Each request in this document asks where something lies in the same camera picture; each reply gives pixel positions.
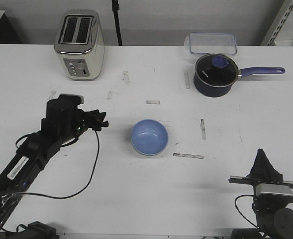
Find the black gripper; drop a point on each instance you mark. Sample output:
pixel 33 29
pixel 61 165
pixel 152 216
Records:
pixel 89 120
pixel 267 196

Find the green bowl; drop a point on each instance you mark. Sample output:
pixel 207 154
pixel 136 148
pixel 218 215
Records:
pixel 151 153

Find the blue bowl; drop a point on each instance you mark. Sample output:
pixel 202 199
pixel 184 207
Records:
pixel 149 134

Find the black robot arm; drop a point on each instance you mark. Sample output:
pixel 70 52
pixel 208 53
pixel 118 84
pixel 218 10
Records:
pixel 63 125
pixel 269 225

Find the cream two-slot toaster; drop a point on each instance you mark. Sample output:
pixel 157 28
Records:
pixel 79 44

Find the dark blue saucepan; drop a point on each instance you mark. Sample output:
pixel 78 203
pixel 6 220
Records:
pixel 244 72

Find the glass lid with blue knob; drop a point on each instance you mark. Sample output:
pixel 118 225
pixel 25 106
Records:
pixel 216 70

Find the black tripod pole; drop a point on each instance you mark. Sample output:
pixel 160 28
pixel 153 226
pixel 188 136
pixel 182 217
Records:
pixel 115 9

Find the clear plastic food container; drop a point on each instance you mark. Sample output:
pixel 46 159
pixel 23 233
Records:
pixel 207 43

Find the grey metal shelf rack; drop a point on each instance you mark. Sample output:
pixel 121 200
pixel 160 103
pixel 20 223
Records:
pixel 278 23

